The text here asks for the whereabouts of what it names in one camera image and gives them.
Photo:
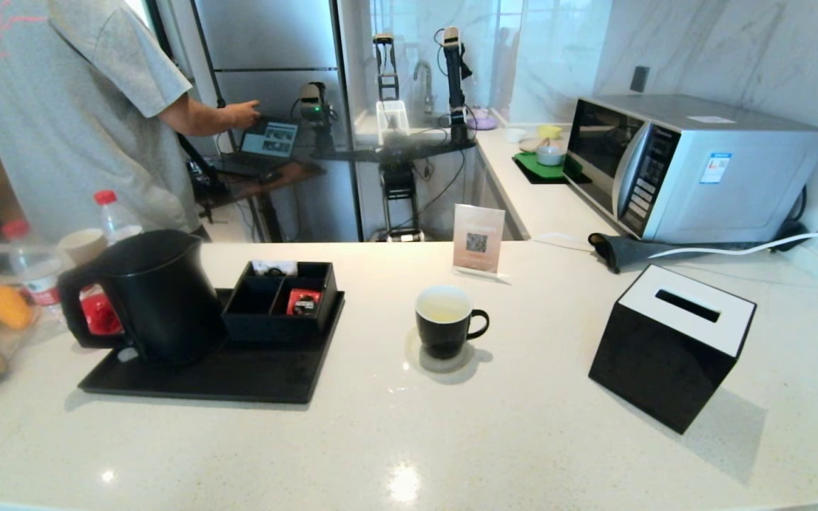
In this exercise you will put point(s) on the green mat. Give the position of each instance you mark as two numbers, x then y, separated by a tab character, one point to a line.
533	168

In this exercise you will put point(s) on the grey bowl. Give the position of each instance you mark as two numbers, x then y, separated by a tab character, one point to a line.
549	156

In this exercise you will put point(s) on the round translucent coaster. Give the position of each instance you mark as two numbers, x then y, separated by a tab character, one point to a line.
453	365

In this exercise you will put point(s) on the black background robot arm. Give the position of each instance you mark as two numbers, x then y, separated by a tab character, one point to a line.
455	85

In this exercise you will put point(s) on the camera on tripod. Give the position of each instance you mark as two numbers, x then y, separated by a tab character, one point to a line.
313	99

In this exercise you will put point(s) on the dark wall outlet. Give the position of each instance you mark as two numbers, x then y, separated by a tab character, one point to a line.
640	79

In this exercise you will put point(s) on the person in grey t-shirt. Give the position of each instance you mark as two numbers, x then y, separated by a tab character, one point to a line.
75	106

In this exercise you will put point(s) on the beige paper cup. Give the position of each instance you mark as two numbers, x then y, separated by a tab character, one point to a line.
82	245

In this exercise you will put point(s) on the black compartment organizer box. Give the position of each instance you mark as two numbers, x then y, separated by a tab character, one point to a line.
256	330

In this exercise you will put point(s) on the clear water bottle red cap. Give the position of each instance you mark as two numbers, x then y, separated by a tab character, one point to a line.
33	270
114	220

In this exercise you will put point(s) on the red round disc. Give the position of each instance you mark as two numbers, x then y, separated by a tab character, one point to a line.
100	312

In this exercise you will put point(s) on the silver microwave oven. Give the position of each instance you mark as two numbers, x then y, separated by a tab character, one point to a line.
735	184

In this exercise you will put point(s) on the silver refrigerator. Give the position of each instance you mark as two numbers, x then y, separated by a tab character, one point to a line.
274	42

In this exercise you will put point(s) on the orange fruit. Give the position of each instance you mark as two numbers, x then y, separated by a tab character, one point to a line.
6	305

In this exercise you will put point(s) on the chrome kitchen faucet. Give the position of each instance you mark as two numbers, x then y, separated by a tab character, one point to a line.
423	79

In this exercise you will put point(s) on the yellow bowl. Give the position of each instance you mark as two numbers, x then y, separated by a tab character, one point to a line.
549	131

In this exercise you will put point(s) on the red sachet packet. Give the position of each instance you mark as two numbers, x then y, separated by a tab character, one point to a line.
302	298

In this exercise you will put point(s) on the small white bowl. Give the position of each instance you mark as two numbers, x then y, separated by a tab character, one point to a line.
515	133

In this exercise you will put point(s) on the open laptop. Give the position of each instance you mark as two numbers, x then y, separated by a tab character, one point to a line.
270	142

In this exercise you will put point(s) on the black electric kettle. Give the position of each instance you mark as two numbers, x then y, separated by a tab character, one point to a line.
160	298

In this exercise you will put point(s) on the black upright stand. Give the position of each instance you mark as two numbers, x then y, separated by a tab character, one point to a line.
385	71

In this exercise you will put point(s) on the brown wooden desk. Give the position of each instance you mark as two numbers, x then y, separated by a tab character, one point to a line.
288	174

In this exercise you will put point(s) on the black tissue box white top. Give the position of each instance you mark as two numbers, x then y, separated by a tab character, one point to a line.
664	369

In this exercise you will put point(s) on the QR code sign stand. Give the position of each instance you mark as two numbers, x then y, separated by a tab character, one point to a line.
478	234

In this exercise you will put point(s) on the black serving tray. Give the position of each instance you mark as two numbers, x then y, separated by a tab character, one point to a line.
253	376

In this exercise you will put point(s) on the black mug white inside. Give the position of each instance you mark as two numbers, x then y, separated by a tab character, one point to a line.
444	337

